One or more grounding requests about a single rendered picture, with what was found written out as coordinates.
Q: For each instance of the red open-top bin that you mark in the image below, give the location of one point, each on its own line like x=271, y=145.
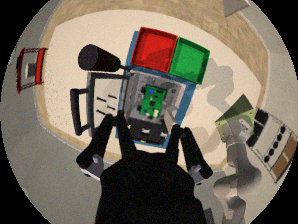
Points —
x=153, y=49

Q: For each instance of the green bin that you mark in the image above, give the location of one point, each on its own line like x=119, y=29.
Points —
x=190, y=61

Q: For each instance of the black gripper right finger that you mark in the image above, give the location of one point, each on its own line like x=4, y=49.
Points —
x=197, y=167

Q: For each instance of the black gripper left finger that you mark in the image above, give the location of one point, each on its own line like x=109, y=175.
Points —
x=90, y=159

